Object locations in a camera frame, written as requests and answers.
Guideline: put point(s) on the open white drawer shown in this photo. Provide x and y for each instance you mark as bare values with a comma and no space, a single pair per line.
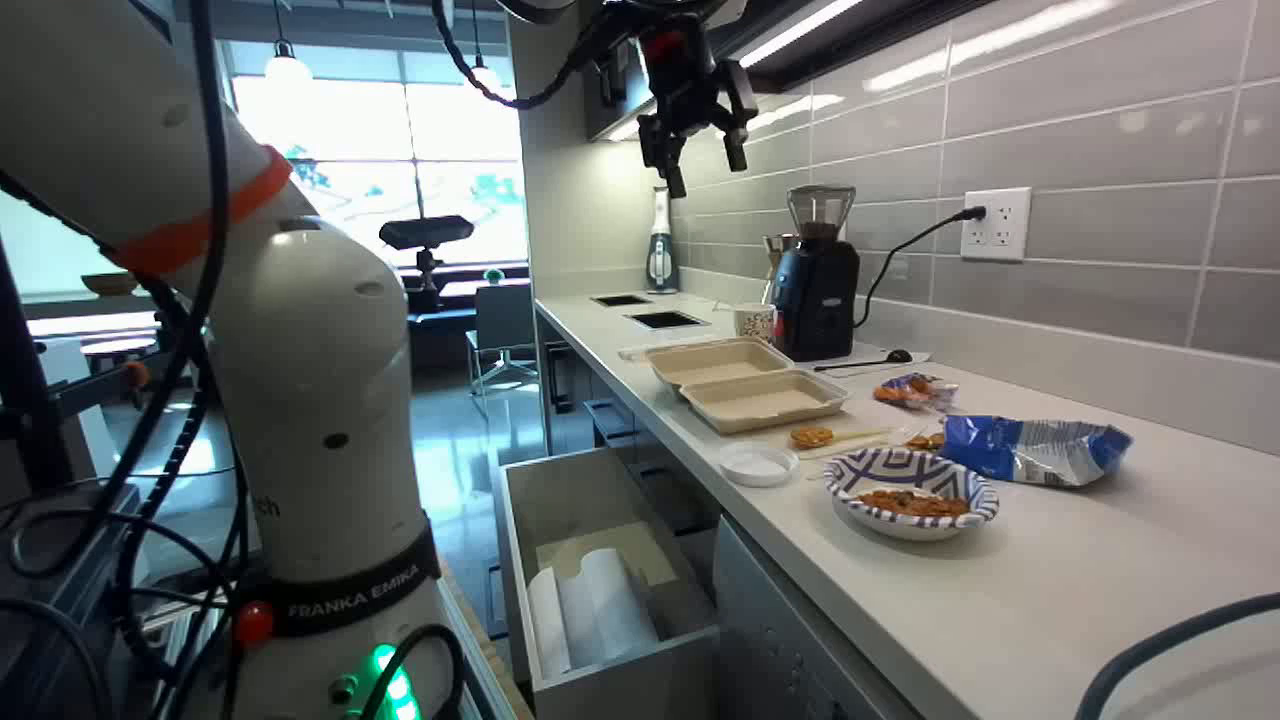
604,694

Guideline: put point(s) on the cookies heap in bowl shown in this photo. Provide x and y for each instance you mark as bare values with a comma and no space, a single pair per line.
912,506

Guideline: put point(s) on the small black scoop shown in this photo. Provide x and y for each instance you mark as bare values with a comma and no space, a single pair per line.
898,356

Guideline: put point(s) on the blue snack bag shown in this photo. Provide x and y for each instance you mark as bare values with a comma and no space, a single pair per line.
1043,452

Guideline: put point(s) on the small broken cookie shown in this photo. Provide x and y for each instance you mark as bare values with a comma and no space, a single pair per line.
924,442

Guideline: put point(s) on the white wall outlet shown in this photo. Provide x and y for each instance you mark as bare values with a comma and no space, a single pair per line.
996,221

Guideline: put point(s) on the orange snack packet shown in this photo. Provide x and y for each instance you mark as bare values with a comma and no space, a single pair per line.
912,394

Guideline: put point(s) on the small patterned bowl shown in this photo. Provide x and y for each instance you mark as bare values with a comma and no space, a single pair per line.
759,465

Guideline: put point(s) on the blue patterned paper bowl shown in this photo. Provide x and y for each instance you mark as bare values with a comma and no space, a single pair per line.
912,473

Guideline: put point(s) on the black coffee grinder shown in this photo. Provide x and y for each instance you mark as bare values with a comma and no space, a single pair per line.
812,295

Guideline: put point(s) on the clear soap bottle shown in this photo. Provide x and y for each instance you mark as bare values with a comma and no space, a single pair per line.
661,252

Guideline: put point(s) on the grey office chair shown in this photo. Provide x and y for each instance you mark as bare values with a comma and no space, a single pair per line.
505,325

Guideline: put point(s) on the beige clamshell food pack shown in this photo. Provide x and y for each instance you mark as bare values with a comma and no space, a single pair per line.
755,394

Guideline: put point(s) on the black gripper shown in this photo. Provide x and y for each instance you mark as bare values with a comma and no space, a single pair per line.
694,85

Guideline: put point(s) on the large white paper towel roll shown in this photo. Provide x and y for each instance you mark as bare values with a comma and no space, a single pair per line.
604,605

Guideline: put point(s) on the large brown cookie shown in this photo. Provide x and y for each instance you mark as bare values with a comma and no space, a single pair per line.
809,438

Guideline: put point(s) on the printed paper cup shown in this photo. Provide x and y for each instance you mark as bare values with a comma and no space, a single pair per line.
755,325

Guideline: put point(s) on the pendant ceiling lamp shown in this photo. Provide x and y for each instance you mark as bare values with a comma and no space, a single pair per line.
287,65

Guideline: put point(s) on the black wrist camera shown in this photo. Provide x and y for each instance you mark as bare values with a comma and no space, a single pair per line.
622,81

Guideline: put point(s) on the small white paper towel roll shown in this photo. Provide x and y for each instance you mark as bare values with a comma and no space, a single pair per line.
550,625

